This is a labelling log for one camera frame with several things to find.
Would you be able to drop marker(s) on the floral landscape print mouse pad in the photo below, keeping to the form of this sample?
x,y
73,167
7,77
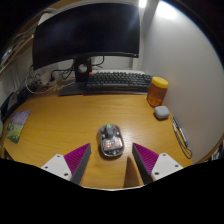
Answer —
x,y
17,126

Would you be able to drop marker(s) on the wooden wall shelf with items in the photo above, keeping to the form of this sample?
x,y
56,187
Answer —
x,y
15,50

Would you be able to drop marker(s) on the orange jar with yellow lid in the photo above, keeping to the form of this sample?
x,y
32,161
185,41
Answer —
x,y
156,94

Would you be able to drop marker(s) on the transparent computer mouse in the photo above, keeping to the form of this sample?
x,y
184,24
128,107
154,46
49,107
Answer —
x,y
110,141

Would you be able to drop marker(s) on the black box under computer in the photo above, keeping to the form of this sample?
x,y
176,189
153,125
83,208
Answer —
x,y
5,111

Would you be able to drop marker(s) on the white power strip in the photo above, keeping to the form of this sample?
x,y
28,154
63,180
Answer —
x,y
45,78

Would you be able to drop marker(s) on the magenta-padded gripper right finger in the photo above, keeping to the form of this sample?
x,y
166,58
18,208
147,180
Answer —
x,y
163,165

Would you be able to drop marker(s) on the small grey earbud case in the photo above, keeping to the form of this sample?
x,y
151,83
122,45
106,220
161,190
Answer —
x,y
161,112

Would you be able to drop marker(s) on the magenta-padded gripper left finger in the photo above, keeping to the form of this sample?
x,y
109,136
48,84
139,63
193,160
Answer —
x,y
59,165

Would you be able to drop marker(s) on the dark mechanical keyboard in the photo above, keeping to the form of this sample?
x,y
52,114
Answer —
x,y
118,81

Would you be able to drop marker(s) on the black curved computer monitor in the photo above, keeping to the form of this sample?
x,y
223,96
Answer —
x,y
86,33

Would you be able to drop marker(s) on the bright ceiling light bar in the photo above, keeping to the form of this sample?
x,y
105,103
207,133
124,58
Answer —
x,y
142,3

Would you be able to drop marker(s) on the silver mini computer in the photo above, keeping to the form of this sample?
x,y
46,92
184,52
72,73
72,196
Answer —
x,y
12,101

